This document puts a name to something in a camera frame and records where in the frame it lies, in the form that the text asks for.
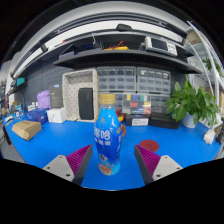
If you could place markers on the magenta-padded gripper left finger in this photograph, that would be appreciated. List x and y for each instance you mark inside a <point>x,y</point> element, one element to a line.
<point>60,166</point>

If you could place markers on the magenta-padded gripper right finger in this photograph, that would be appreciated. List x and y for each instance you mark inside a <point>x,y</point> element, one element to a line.
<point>165,166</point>

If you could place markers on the blue drink bottle gold cap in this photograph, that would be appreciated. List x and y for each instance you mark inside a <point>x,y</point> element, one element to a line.
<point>107,136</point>

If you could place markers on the flat round red coaster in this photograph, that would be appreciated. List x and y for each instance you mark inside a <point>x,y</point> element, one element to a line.
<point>149,145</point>

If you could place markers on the black flat case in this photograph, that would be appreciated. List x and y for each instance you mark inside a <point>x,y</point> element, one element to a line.
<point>164,120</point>

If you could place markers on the brown cardboard box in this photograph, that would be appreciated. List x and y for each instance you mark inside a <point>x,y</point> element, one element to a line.
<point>26,129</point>

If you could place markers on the white plant pot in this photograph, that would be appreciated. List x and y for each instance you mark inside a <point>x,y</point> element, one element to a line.
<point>188,121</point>

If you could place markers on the white carton box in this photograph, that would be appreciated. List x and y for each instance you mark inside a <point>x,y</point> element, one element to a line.
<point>56,115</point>

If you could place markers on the black box with white label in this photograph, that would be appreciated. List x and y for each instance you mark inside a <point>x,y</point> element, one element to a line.
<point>137,120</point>

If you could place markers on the white power adapter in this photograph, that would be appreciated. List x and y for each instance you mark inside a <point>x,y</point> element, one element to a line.
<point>209,136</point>

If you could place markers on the blue carton box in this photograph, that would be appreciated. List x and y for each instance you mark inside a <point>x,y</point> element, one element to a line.
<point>36,116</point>

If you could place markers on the yellow multimeter with red leads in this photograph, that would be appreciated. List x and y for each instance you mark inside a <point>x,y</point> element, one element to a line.
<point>120,116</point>

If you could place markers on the black rectangular speaker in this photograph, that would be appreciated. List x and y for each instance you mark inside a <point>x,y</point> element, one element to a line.
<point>86,104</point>

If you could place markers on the clear organizer with coloured parts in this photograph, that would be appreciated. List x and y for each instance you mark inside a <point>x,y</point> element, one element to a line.
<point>136,104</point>

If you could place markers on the purple plastic bag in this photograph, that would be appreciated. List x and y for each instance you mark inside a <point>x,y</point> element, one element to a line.
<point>43,99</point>

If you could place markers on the dark grey upright box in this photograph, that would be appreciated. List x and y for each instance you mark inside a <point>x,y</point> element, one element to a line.
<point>56,96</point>

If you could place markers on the green leafy plant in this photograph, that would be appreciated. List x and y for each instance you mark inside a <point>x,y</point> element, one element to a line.
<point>191,101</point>

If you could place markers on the white metal rack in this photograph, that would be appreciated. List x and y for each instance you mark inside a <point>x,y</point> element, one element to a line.
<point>213,66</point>

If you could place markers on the dark wall shelf unit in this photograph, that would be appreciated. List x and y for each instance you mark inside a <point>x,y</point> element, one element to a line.
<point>126,59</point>

